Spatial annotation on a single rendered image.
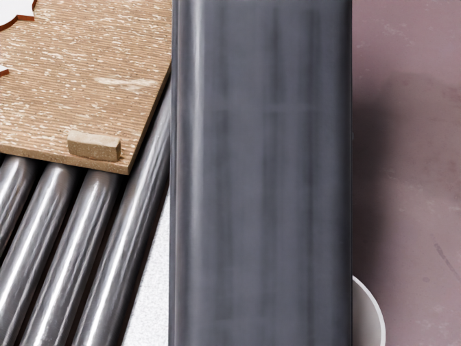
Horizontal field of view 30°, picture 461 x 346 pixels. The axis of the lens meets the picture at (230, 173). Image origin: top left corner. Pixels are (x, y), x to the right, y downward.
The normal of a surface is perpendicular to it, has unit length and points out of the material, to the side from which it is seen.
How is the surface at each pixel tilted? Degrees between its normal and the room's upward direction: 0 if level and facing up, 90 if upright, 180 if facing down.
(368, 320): 87
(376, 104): 0
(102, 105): 0
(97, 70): 0
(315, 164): 39
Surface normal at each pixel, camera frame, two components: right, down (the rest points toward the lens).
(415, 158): 0.01, -0.67
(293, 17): 0.13, -0.07
